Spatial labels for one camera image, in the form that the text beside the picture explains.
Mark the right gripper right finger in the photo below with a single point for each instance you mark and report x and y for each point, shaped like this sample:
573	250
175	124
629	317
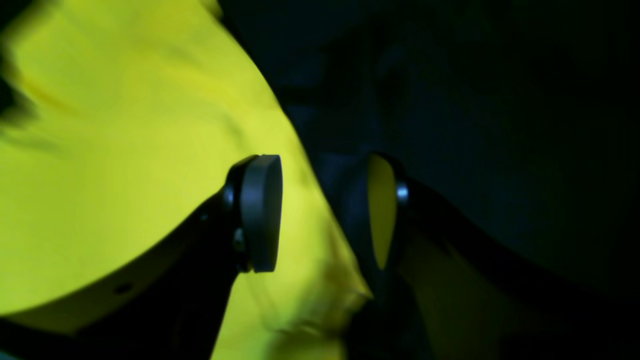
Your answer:
447	291

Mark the yellow t-shirt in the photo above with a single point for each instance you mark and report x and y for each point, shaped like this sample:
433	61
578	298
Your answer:
128	115

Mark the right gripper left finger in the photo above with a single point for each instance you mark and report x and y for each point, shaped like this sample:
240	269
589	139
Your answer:
169	302

